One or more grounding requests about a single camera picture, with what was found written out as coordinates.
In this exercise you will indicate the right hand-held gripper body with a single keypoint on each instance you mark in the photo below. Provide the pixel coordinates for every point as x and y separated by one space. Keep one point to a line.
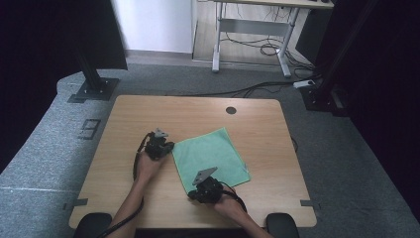
209 191

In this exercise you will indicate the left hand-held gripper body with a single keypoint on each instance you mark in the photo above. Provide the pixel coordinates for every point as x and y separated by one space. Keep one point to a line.
155 145

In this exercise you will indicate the green microfibre cloth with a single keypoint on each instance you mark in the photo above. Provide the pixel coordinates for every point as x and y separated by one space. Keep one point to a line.
211 155

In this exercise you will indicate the person's left hand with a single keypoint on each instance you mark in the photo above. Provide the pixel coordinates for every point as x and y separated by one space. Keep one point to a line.
147 168

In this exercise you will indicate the person's right hand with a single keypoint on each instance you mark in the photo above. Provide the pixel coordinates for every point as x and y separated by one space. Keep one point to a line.
231 206

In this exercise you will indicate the black round table grommet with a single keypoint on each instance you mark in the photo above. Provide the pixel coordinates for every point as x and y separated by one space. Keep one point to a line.
230 110

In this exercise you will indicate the black chair armrest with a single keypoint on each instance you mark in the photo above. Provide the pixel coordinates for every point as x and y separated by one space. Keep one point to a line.
92 226
282 226

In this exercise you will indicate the black metal stand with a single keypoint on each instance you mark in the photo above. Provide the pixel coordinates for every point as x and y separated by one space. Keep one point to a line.
317 99
95 87

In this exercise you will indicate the grey tape strip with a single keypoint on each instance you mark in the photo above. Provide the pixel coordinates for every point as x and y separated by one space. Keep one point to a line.
309 203
79 202

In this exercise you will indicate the wooden table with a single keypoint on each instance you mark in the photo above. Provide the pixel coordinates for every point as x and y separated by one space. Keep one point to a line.
330 165

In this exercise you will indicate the white power strip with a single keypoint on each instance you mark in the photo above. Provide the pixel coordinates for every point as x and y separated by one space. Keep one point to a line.
304 84

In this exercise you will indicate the dark curtain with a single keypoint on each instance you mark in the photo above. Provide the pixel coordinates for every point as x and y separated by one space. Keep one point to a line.
389 99
39 49

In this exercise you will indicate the black computer tower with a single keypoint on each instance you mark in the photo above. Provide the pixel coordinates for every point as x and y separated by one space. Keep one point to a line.
310 36

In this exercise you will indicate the white desk frame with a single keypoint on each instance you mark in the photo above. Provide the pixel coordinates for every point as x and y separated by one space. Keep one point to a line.
251 28

